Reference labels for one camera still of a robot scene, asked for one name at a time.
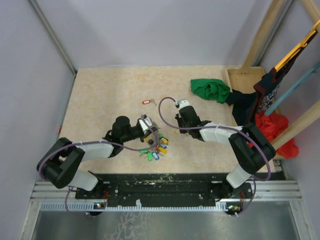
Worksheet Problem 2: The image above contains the large keyring with tagged keys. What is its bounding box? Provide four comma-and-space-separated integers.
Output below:
139, 126, 169, 162

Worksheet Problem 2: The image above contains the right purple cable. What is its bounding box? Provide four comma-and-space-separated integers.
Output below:
158, 96, 272, 217

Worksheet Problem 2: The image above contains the key with yellow tag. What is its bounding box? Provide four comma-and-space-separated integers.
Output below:
173, 129, 180, 135

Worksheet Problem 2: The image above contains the key with red tag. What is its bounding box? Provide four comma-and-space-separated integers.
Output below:
141, 98, 157, 106

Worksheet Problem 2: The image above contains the green cloth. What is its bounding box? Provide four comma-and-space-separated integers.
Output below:
190, 78, 231, 104

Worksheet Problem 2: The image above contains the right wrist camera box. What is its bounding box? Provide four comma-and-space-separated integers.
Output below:
174, 99, 190, 109

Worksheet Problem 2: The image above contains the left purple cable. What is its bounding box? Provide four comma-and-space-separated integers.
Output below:
38, 121, 160, 220

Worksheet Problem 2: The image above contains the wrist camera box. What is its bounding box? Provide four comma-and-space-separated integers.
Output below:
138, 115, 157, 134
174, 99, 190, 109

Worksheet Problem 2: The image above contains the yellow hanger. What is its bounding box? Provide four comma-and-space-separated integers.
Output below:
274, 20, 320, 72

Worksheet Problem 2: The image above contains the red cloth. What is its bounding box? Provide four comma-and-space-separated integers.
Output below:
255, 112, 299, 159

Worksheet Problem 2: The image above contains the aluminium rail frame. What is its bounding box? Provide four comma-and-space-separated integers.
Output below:
20, 172, 313, 240

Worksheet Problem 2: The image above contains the wooden rack frame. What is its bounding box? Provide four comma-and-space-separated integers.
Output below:
225, 0, 320, 149

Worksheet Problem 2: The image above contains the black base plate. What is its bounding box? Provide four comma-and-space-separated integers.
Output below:
73, 173, 254, 208

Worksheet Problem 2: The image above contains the purple cable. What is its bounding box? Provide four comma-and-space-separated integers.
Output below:
158, 96, 272, 217
38, 121, 160, 220

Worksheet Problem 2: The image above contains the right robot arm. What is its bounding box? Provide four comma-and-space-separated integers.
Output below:
175, 105, 276, 199

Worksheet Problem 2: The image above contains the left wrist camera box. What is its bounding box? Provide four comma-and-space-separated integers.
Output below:
138, 115, 157, 134

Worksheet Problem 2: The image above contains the light blue hanger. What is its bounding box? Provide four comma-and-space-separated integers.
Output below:
264, 60, 320, 116

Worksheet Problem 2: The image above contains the grey corner wall post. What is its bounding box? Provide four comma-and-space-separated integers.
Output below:
27, 0, 78, 76

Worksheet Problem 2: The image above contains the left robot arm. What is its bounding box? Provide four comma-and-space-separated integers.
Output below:
36, 115, 159, 199

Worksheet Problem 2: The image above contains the dark navy shirt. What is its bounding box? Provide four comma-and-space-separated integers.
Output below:
225, 51, 301, 126

